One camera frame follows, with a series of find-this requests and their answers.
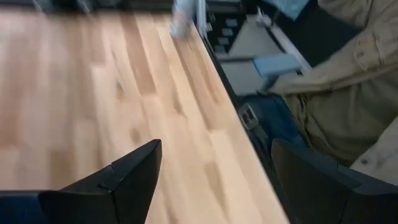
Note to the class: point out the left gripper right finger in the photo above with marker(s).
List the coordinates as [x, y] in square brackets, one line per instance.
[326, 193]

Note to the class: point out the blue-grey chair armrest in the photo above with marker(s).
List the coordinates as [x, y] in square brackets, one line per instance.
[275, 65]

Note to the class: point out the black aluminium table frame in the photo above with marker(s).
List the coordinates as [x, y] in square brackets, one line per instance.
[84, 4]

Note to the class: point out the person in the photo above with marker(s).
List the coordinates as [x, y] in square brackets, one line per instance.
[342, 102]

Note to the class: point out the white Celsius slim can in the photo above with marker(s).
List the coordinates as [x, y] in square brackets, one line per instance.
[183, 20]

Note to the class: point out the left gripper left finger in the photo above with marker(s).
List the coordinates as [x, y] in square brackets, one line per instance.
[124, 193]

